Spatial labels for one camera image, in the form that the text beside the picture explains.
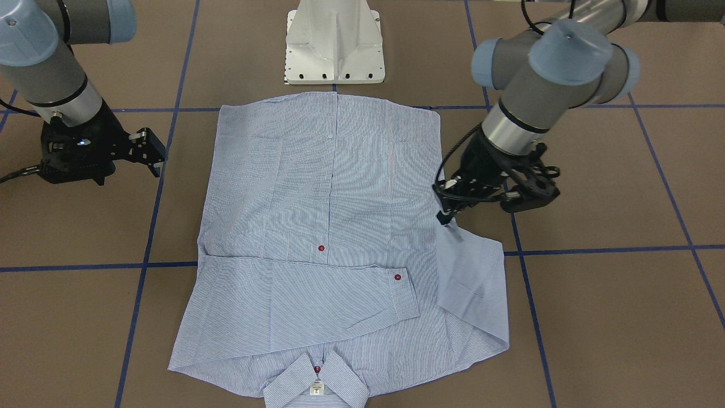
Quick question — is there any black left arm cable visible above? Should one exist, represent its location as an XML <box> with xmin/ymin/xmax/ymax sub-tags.
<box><xmin>434</xmin><ymin>122</ymin><xmax>482</xmax><ymax>196</ymax></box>

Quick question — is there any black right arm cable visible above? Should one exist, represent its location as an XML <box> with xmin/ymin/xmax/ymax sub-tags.
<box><xmin>0</xmin><ymin>96</ymin><xmax>43</xmax><ymax>185</ymax></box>

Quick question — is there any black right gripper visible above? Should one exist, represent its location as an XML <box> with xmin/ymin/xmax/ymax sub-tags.
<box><xmin>39</xmin><ymin>110</ymin><xmax>166</xmax><ymax>186</ymax></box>

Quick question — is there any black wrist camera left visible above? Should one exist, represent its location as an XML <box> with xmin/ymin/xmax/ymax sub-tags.
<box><xmin>500</xmin><ymin>165</ymin><xmax>560</xmax><ymax>214</ymax></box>

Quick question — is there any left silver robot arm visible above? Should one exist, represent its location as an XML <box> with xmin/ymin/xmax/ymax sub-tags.
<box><xmin>432</xmin><ymin>1</ymin><xmax>723</xmax><ymax>225</ymax></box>

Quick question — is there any white camera mast base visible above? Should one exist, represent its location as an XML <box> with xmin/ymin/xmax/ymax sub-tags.
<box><xmin>283</xmin><ymin>1</ymin><xmax>386</xmax><ymax>85</ymax></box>

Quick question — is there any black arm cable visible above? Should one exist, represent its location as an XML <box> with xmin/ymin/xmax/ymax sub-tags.
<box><xmin>434</xmin><ymin>122</ymin><xmax>482</xmax><ymax>196</ymax></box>
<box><xmin>0</xmin><ymin>96</ymin><xmax>43</xmax><ymax>185</ymax></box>

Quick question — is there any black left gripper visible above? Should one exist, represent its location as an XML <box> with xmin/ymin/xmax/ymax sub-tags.
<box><xmin>433</xmin><ymin>126</ymin><xmax>547</xmax><ymax>226</ymax></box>

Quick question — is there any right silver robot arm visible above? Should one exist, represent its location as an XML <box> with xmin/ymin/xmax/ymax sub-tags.
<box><xmin>1</xmin><ymin>1</ymin><xmax>166</xmax><ymax>186</ymax></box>

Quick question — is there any light blue striped shirt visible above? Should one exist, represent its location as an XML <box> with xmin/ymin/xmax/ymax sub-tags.
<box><xmin>168</xmin><ymin>91</ymin><xmax>510</xmax><ymax>407</ymax></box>

